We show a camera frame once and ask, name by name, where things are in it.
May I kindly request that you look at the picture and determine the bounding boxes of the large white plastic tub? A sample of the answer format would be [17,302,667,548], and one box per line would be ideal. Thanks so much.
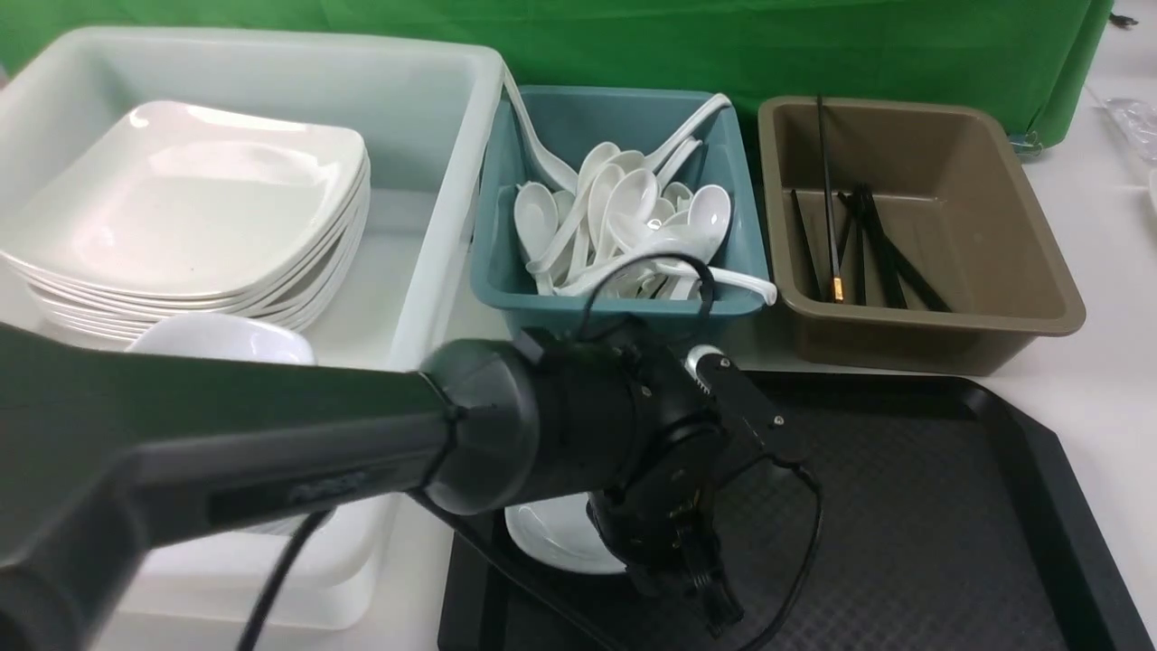
[1,25,504,630]

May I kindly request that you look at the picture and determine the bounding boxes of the white spoon leaning on bin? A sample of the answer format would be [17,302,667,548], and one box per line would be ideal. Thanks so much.
[642,93,732,172]

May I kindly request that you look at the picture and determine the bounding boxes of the white spoon at right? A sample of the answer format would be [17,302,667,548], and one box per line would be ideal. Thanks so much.
[690,184,732,247]

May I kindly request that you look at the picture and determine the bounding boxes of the black serving tray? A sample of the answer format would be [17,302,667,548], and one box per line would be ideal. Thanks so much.
[470,372,1154,650]

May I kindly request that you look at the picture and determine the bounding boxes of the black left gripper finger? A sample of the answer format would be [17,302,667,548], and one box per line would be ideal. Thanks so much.
[677,534,745,638]

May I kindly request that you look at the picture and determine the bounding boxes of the stack of white small bowls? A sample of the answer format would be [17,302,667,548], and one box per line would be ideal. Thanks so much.
[127,313,337,537]

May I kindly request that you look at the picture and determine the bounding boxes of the green cloth backdrop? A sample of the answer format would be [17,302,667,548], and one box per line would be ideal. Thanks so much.
[1,1,1113,146]

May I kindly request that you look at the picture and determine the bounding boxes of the white ceramic soup spoon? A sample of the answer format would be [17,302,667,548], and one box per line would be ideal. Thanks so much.
[553,225,714,297]

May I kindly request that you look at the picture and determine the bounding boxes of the black chopstick gold tip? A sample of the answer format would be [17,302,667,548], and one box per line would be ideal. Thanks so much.
[815,94,843,304]

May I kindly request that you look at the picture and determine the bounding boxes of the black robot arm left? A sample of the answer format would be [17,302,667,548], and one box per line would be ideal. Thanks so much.
[3,321,806,650]

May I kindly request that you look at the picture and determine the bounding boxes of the teal plastic bin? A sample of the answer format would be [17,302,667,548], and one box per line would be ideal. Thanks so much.
[470,86,771,339]

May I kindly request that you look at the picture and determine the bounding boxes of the black chopsticks lying in bin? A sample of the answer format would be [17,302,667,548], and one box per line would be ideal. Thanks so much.
[837,184,952,313]

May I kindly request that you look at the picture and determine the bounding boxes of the white small bowl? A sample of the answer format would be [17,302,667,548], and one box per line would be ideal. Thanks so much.
[503,494,626,576]

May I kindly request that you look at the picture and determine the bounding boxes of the brown plastic bin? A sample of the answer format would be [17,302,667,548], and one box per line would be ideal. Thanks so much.
[757,98,1086,375]

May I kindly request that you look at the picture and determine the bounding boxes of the white spoon at left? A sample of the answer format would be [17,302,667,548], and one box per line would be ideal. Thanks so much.
[513,182,562,296]

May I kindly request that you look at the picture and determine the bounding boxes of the stack of white square plates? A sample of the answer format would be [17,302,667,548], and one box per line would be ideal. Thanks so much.
[3,99,373,343]

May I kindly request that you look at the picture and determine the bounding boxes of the clear plastic item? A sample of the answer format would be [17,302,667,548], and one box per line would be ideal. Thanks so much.
[1101,98,1156,167]

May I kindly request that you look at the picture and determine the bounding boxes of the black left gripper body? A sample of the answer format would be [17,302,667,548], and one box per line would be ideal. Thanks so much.
[585,321,806,595]

